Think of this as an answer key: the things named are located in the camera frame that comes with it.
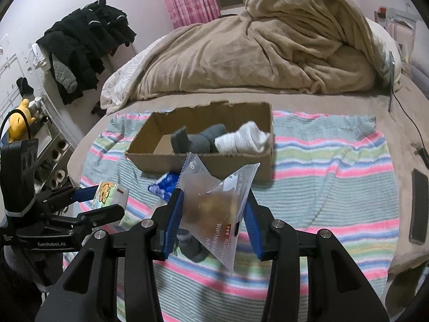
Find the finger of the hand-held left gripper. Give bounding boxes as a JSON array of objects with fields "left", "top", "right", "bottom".
[
  {"left": 55, "top": 203, "right": 125, "bottom": 233},
  {"left": 35, "top": 184, "right": 99, "bottom": 211}
]

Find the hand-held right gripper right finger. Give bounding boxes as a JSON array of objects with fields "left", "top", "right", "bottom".
[{"left": 243, "top": 189, "right": 390, "bottom": 322}]

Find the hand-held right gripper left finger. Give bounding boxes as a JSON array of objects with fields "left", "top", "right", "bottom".
[{"left": 35, "top": 189, "right": 184, "bottom": 322}]

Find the small cartoon print carton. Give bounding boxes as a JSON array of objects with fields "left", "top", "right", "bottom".
[{"left": 90, "top": 181, "right": 130, "bottom": 229}]

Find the clear plastic snack packet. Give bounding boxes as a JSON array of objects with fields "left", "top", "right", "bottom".
[{"left": 177, "top": 152, "right": 261, "bottom": 272}]

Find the cardboard box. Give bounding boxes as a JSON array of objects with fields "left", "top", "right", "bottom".
[{"left": 125, "top": 101, "right": 274, "bottom": 184}]

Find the dark grey sock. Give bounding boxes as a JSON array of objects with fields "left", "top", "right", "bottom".
[
  {"left": 188, "top": 124, "right": 229, "bottom": 155},
  {"left": 170, "top": 126, "right": 191, "bottom": 154},
  {"left": 176, "top": 230, "right": 209, "bottom": 263}
]

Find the blue plastic packet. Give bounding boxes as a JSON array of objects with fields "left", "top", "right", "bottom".
[{"left": 147, "top": 171, "right": 182, "bottom": 202}]

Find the grey storage shelf unit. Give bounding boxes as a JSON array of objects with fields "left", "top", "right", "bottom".
[{"left": 28, "top": 113, "right": 73, "bottom": 190}]

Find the yellow plush toy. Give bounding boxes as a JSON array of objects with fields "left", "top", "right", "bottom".
[{"left": 8, "top": 98, "right": 36, "bottom": 143}]

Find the striped pastel towel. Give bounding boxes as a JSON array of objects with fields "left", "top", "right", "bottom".
[{"left": 62, "top": 109, "right": 400, "bottom": 322}]

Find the white sock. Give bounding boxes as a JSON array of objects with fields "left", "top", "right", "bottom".
[{"left": 214, "top": 121, "right": 271, "bottom": 155}]

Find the grey quilted garment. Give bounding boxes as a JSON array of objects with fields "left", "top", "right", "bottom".
[{"left": 50, "top": 55, "right": 79, "bottom": 95}]

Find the white quilt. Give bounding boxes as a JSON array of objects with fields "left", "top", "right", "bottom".
[{"left": 100, "top": 35, "right": 162, "bottom": 115}]

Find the pile of black clothes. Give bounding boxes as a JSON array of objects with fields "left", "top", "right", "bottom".
[{"left": 36, "top": 1, "right": 138, "bottom": 107}]

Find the black smartphone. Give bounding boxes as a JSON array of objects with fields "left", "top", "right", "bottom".
[{"left": 408, "top": 169, "right": 429, "bottom": 245}]

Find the bed with beige sheet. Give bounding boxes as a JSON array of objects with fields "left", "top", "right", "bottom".
[{"left": 66, "top": 17, "right": 429, "bottom": 312}]

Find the beige fleece blanket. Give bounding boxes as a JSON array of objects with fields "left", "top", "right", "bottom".
[{"left": 133, "top": 0, "right": 387, "bottom": 100}]

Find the thin grey upright panel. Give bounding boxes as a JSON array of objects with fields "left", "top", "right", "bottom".
[{"left": 388, "top": 50, "right": 397, "bottom": 113}]

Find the white pillow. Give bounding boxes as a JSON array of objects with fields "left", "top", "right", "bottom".
[{"left": 365, "top": 17, "right": 403, "bottom": 92}]

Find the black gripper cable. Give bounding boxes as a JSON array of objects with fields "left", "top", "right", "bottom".
[{"left": 0, "top": 108, "right": 31, "bottom": 142}]

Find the black charging cable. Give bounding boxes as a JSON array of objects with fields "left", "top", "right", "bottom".
[{"left": 390, "top": 89, "right": 429, "bottom": 166}]

